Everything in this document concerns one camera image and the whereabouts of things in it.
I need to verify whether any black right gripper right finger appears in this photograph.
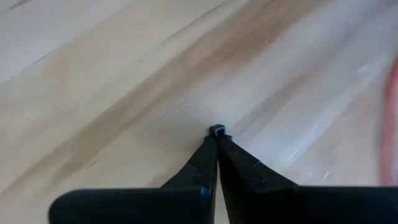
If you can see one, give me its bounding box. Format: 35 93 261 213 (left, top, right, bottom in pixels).
216 134 398 224

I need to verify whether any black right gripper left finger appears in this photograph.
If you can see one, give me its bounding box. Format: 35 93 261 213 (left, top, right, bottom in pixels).
48 134 218 224

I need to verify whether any red wire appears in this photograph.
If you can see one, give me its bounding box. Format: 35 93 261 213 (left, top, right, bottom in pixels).
379 55 398 187

